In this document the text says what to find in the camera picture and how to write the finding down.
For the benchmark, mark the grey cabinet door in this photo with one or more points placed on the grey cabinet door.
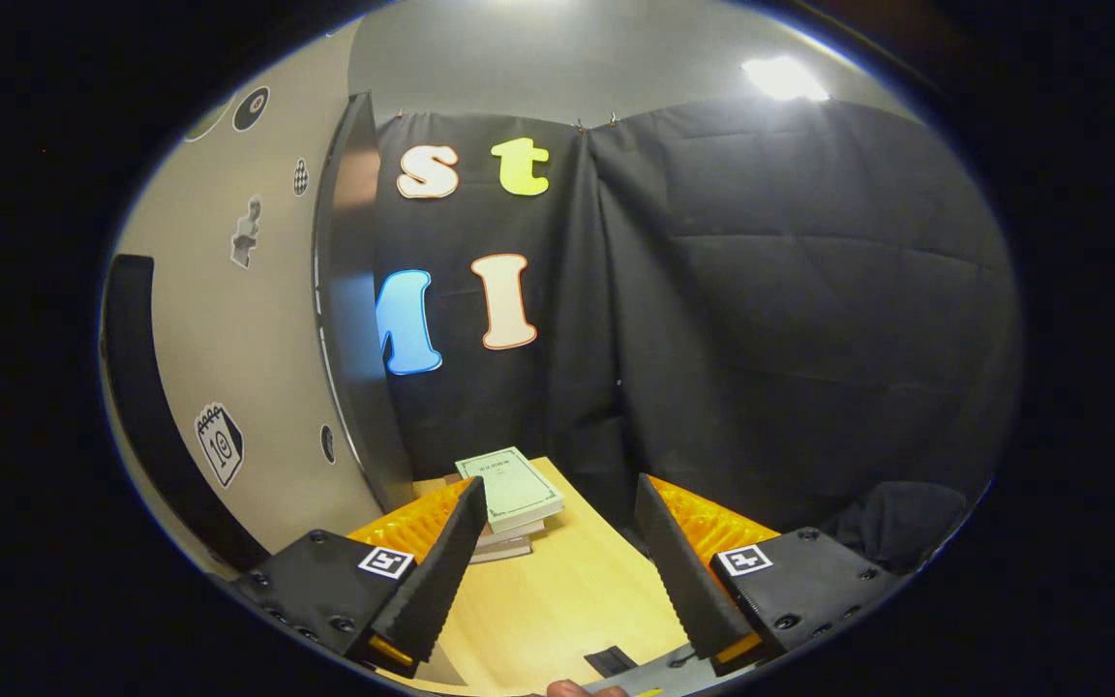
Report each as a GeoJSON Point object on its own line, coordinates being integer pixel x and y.
{"type": "Point", "coordinates": [267, 368]}

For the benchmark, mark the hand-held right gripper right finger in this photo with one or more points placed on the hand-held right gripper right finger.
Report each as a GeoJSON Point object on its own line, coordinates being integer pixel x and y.
{"type": "Point", "coordinates": [683, 571]}

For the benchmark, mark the black backdrop cloth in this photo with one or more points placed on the black backdrop cloth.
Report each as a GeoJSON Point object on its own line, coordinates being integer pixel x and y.
{"type": "Point", "coordinates": [790, 339]}

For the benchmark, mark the green book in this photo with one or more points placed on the green book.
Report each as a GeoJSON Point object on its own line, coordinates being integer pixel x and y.
{"type": "Point", "coordinates": [511, 486]}

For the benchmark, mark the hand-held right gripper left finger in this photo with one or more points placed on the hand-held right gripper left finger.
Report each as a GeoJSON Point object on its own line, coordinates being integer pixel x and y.
{"type": "Point", "coordinates": [441, 571]}

